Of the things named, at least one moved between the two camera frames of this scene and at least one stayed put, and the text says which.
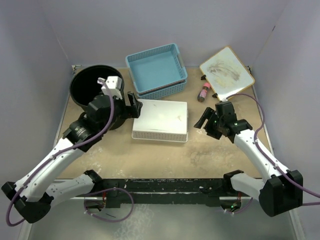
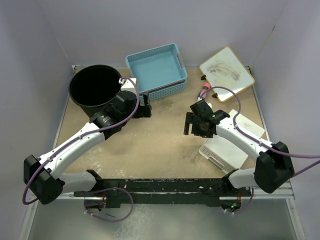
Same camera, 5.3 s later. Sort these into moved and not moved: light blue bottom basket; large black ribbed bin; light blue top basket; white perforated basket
Moved: white perforated basket
Not moved: large black ribbed bin; light blue bottom basket; light blue top basket
